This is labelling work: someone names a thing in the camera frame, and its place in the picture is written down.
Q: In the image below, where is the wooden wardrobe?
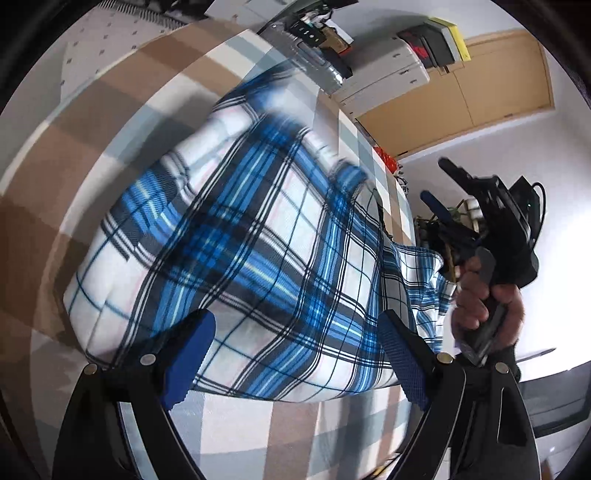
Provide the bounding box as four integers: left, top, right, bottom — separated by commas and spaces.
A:
358, 30, 555, 160

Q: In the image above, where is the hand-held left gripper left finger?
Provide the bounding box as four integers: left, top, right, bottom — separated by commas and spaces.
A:
55, 308, 217, 480

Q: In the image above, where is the white drawer cabinet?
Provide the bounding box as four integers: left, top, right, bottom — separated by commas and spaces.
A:
335, 37, 430, 118

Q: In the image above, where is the orange red bag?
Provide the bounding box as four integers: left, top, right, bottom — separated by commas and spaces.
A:
374, 148, 400, 174

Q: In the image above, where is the dotted white rug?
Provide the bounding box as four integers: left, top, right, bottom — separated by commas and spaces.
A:
60, 0, 185, 100

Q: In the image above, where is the person's right hand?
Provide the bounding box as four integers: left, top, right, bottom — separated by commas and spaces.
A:
455, 257, 527, 350

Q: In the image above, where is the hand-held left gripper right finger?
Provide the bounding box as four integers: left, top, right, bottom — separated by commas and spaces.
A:
379, 309, 539, 480

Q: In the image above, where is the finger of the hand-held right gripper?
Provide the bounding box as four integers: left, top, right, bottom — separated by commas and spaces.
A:
438, 157, 477, 191
420, 189, 463, 230

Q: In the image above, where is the checked blanket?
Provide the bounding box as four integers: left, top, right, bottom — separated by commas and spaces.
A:
0, 21, 416, 480

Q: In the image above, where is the blue plaid shirt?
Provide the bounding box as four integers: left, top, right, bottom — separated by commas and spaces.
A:
62, 60, 458, 402

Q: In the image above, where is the silver suitcase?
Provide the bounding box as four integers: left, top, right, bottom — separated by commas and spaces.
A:
256, 0, 354, 93

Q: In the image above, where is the black cable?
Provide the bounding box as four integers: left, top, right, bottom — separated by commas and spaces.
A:
530, 182, 548, 241

